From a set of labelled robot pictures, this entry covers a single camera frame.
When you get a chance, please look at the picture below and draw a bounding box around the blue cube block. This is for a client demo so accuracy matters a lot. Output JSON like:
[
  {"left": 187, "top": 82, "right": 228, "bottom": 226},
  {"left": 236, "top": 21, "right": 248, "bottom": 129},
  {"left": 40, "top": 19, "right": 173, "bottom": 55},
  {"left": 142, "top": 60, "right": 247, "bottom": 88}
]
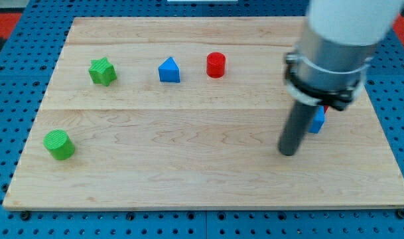
[{"left": 308, "top": 106, "right": 326, "bottom": 133}]

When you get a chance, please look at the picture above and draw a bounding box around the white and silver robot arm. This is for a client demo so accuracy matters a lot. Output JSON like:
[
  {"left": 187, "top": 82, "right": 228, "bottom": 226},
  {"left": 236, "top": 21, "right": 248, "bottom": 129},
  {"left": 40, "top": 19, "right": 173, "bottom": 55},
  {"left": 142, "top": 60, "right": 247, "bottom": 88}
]
[{"left": 285, "top": 0, "right": 404, "bottom": 112}]

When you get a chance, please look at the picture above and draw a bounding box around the light wooden board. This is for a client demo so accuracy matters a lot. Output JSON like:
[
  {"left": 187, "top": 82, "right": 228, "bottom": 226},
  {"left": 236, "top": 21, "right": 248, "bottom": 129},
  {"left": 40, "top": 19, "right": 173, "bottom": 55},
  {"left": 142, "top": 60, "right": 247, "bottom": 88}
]
[{"left": 3, "top": 17, "right": 404, "bottom": 211}]

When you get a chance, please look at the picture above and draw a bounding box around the blue triangular prism block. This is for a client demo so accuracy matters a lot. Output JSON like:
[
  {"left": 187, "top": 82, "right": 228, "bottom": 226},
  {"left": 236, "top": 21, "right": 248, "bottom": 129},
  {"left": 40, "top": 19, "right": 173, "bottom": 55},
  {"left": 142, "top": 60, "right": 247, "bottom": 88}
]
[{"left": 158, "top": 57, "right": 180, "bottom": 83}]

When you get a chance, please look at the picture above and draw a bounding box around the red cylinder block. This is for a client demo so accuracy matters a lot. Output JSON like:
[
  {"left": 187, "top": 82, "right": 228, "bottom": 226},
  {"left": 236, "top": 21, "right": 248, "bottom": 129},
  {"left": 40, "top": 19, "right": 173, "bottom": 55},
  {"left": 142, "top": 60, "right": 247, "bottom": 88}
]
[{"left": 206, "top": 52, "right": 226, "bottom": 78}]

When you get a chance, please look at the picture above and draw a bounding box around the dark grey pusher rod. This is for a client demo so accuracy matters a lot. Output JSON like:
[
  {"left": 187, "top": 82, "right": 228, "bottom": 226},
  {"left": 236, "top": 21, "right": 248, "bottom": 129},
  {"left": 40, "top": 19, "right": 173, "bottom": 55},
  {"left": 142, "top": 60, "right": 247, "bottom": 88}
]
[{"left": 277, "top": 101, "right": 319, "bottom": 156}]

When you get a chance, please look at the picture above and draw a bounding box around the green star block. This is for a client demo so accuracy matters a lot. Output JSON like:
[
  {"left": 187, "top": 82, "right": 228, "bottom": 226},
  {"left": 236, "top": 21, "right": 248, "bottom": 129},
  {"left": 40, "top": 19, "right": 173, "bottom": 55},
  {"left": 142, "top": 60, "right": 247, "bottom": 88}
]
[{"left": 88, "top": 57, "right": 117, "bottom": 86}]

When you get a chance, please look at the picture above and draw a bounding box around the green cylinder block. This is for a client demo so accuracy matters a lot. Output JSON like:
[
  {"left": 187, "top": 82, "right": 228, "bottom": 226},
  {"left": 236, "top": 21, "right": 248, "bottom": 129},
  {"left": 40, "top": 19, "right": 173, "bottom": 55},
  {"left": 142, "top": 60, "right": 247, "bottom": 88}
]
[{"left": 43, "top": 129, "right": 75, "bottom": 161}]

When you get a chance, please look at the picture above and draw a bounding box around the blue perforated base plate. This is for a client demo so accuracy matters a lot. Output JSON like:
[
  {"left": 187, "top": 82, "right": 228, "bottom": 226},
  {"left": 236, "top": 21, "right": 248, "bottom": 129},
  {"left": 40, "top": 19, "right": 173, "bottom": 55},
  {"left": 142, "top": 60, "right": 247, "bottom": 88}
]
[{"left": 0, "top": 0, "right": 404, "bottom": 238}]

